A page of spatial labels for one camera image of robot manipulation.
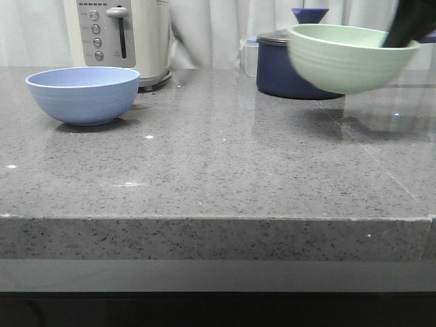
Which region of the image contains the cream and silver toaster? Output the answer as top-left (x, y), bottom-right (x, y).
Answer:
top-left (63, 0), bottom-right (172, 92)

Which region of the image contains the glass pot lid blue knob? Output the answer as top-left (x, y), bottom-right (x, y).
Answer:
top-left (257, 7), bottom-right (329, 44)

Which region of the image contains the clear plastic container blue lid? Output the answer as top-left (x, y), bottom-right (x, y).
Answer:
top-left (239, 37), bottom-right (258, 78)

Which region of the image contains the white curtain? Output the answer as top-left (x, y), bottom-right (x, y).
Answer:
top-left (0, 0), bottom-right (436, 72)

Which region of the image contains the dark blue saucepan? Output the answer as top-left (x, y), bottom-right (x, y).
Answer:
top-left (255, 32), bottom-right (436, 101)

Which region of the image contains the green bowl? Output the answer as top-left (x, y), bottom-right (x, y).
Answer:
top-left (287, 24), bottom-right (420, 94)

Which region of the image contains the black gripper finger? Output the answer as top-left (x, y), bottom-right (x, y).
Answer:
top-left (381, 0), bottom-right (435, 48)

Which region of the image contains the blue bowl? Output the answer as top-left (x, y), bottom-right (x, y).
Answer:
top-left (25, 67), bottom-right (140, 126)

